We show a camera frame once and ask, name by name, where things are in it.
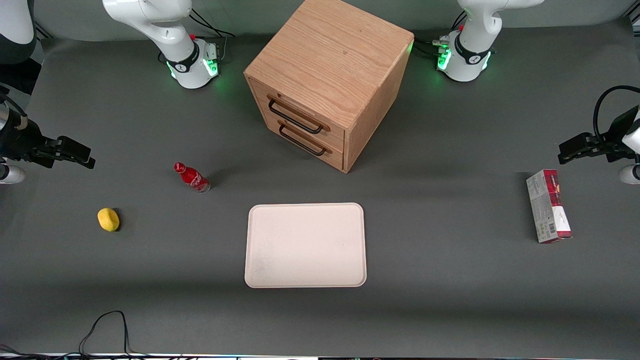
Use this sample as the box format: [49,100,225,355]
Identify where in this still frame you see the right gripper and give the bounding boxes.
[0,118,96,170]

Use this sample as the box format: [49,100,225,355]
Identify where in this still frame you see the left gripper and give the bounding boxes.
[558,104,640,165]

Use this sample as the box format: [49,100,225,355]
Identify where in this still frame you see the black metal drawer handle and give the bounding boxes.
[277,120,334,157]
[267,93,332,135]

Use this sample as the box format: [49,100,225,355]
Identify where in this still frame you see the wooden drawer with keyhole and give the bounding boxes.
[248,76,347,151]

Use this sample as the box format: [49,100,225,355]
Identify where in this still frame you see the wooden drawer without keyhole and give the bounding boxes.
[260,111,347,171]

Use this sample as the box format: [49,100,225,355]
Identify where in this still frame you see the wooden drawer cabinet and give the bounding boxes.
[243,0,415,174]

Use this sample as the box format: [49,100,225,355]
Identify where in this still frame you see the grey and red carton box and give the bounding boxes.
[525,169,574,245]

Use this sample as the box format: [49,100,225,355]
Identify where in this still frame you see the yellow lemon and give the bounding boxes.
[97,207,121,233]

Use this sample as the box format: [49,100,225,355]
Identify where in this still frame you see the dark background object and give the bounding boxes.
[0,58,44,97]

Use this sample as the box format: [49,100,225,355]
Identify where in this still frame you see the red cola bottle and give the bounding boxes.
[173,161,212,194]

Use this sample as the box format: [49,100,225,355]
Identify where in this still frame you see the beige plastic tray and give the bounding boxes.
[244,202,368,289]

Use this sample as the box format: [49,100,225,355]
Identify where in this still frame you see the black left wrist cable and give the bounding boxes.
[592,85,640,147]

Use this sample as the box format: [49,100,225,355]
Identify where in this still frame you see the aluminium frame rail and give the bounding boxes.
[32,21,54,42]

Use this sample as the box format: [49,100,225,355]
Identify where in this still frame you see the black looped table cable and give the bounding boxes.
[77,310,151,359]

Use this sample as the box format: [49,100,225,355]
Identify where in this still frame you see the black left arm base cables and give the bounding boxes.
[412,10,468,60]

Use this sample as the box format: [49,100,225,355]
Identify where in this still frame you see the black arm base cables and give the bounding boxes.
[189,7,237,65]
[412,10,468,60]

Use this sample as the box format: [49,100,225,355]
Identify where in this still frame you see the black right arm base cables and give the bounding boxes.
[189,7,237,65]

